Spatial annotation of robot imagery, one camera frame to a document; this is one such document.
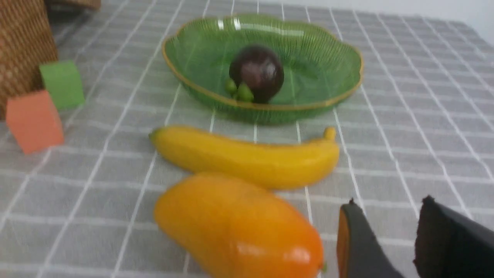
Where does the green glass leaf plate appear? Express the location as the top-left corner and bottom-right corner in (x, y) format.
(162, 14), (364, 125)

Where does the dark purple mangosteen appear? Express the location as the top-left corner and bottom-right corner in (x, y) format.
(225, 44), (284, 104)

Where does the orange foam cube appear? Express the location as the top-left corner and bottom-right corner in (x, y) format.
(6, 90), (64, 154)

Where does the woven rattan basket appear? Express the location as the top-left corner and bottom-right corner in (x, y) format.
(0, 0), (58, 121)

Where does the yellow banana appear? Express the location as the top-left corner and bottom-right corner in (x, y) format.
(149, 125), (340, 190)

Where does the orange mango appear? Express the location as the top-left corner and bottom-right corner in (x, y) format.
(154, 173), (325, 278)

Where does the grey checkered tablecloth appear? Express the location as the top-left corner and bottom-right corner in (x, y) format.
(1, 0), (493, 278)

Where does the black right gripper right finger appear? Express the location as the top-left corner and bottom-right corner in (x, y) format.
(413, 196), (494, 278)

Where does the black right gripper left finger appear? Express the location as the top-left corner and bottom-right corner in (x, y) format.
(337, 198), (403, 278)

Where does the green foam cube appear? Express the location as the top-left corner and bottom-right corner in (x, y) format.
(39, 60), (85, 110)

